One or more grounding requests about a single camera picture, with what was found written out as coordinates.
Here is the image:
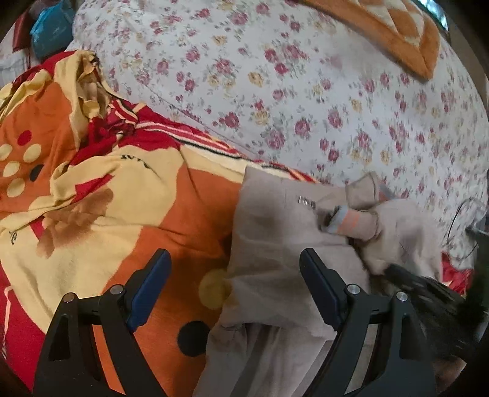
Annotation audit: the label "orange checked plush blanket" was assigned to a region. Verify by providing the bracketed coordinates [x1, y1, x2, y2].
[301, 0, 442, 82]

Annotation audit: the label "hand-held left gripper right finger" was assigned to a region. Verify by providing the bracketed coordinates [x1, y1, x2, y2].
[300, 248, 438, 397]

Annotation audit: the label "black cable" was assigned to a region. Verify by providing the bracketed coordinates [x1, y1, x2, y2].
[446, 198, 483, 261]

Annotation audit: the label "teal plastic bag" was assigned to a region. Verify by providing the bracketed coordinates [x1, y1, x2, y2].
[30, 0, 77, 60]

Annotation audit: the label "white floral quilt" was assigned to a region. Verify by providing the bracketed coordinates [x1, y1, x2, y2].
[72, 0, 489, 265]

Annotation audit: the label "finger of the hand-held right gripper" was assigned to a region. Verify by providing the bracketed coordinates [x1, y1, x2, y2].
[382, 263, 425, 287]

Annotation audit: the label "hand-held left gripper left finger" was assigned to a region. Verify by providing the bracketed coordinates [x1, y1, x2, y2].
[34, 249, 172, 397]

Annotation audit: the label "orange red yellow dotted blanket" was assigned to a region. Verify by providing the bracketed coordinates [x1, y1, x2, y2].
[0, 49, 475, 394]

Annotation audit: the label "beige pants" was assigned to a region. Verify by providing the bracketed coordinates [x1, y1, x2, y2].
[193, 166, 444, 397]

